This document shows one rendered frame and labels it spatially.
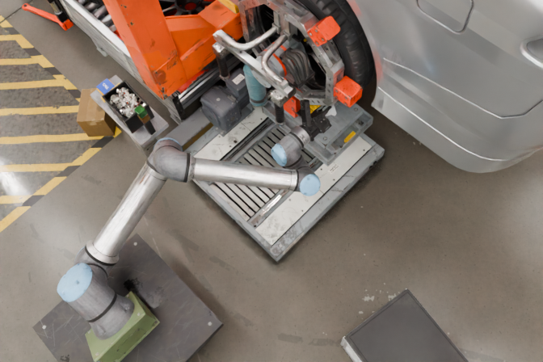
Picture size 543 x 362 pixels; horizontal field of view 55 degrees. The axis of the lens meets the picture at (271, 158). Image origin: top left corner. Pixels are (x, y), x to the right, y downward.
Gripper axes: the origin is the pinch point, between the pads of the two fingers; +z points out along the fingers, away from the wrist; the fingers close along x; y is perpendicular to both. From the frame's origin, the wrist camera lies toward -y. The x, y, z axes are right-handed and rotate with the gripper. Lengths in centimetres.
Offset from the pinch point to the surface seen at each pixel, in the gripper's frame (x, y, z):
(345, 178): -29, 50, -3
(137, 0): -10, -81, -41
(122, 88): -63, -53, -59
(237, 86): -50, -20, -16
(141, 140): -56, -29, -69
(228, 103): -49, -17, -25
